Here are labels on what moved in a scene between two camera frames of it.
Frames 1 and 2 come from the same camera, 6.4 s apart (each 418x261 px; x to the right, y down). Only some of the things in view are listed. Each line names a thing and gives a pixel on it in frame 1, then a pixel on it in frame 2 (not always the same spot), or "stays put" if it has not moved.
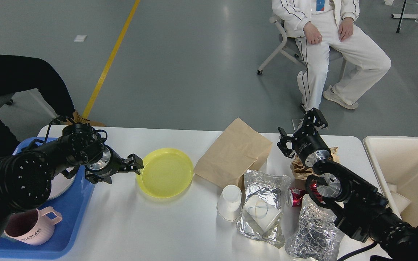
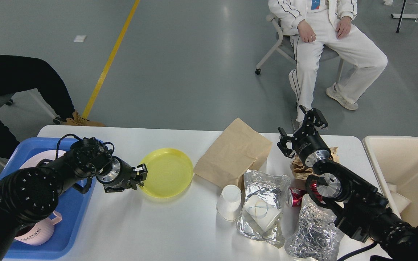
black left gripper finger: x=95 y=178 → x=133 y=185
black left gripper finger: x=132 y=163 → x=141 y=173
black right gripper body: x=310 y=149 stays put
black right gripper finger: x=282 y=145 stays put
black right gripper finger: x=309 y=129 stays put
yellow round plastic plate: x=167 y=173 stays put
